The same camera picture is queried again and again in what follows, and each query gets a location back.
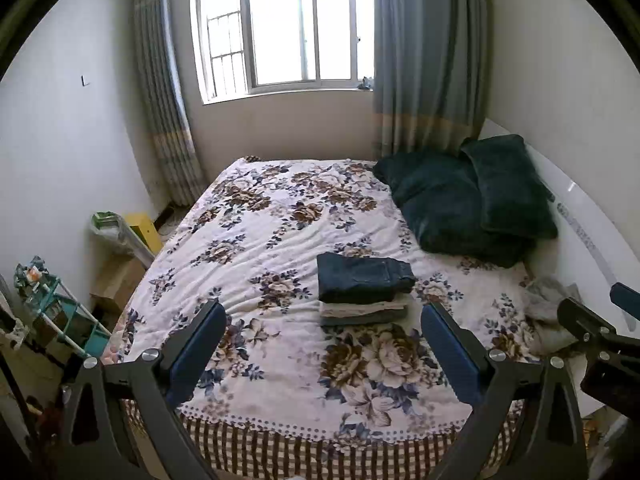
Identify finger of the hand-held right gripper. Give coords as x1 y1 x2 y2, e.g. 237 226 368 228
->
610 282 640 333
556 297 640 362

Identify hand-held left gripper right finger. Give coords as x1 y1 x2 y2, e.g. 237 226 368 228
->
420 302 591 480

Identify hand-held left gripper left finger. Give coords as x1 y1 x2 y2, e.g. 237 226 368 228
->
52 299 227 480

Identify blue jeans pants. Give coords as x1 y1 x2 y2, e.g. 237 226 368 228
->
316 252 417 305

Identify grey folded pants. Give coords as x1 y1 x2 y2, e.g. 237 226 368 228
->
320 310 408 328

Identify beige folded pants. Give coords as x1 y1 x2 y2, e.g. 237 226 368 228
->
319 294 415 318

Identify grey crumpled garment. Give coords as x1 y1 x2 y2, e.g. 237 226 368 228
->
522 275 586 356

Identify cardboard box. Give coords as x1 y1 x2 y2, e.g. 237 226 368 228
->
90 255 148 313

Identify white headboard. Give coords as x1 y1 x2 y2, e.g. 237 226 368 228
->
477 117 640 333

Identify yellow box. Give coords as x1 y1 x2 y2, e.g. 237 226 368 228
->
122 212 165 256

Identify long white package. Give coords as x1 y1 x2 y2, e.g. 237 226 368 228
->
90 210 157 268

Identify teal storage rack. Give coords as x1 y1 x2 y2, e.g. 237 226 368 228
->
14 255 113 361

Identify floral bedspread with checked border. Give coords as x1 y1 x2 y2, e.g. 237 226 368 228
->
102 156 566 480

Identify dark green pillow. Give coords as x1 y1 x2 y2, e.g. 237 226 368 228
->
460 135 559 241
372 150 538 268

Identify colourful packets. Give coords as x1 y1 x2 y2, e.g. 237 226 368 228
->
14 256 51 291

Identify grey striped curtain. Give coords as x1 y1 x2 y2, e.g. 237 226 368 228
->
132 0 206 208
372 0 493 161

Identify window with white frame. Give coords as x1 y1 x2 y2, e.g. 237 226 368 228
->
189 0 376 106

